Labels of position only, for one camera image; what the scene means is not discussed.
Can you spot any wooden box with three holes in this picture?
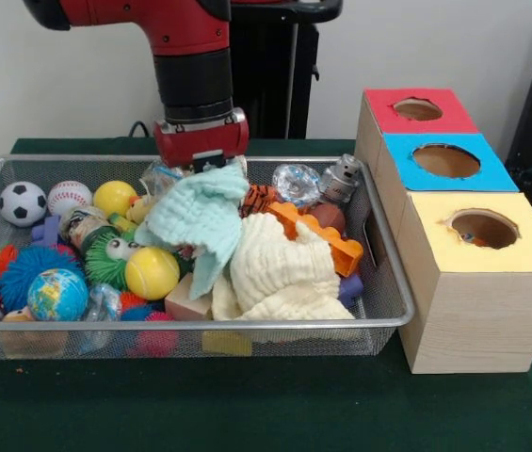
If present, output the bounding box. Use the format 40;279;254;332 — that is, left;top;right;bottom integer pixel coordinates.
353;87;532;376

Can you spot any mint green muslin cloth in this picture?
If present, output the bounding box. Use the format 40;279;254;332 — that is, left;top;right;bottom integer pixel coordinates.
134;162;250;302

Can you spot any yellow tennis ball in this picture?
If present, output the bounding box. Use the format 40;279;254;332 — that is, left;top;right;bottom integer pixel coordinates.
124;247;181;301

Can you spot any silver toy robot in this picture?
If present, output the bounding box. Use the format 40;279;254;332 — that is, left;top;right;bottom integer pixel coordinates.
317;153;363;208

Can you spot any black and white soccer ball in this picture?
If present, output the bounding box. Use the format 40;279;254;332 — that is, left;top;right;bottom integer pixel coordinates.
0;181;49;229

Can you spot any blue spiky rubber ball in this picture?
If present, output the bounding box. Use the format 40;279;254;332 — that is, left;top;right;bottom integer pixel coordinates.
0;244;86;313

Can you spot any cream muslin cloth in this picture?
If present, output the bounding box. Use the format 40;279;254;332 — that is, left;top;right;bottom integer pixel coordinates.
211;214;356;322

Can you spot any plain yellow ball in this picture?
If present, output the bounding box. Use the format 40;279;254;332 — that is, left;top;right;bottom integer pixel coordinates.
92;180;138;218

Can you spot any orange toy building block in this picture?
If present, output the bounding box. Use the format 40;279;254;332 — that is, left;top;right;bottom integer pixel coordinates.
267;201;364;279

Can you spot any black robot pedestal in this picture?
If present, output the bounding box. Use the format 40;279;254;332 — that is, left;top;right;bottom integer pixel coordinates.
230;0;343;139

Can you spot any crumpled clear plastic packet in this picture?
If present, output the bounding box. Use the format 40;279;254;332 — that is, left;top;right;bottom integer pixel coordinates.
272;164;322;207

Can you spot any globe print ball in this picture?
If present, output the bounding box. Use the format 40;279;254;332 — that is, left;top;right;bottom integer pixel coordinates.
26;267;90;322

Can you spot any dark green tablecloth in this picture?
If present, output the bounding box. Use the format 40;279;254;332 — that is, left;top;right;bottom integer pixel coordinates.
0;137;532;452

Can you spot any silver wire mesh bin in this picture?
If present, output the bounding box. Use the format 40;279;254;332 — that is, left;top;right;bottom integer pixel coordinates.
0;153;417;363

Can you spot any white toy baseball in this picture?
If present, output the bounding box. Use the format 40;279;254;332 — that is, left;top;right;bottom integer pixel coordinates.
47;181;93;218

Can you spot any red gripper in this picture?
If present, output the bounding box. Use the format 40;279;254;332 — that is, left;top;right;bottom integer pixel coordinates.
153;106;250;170

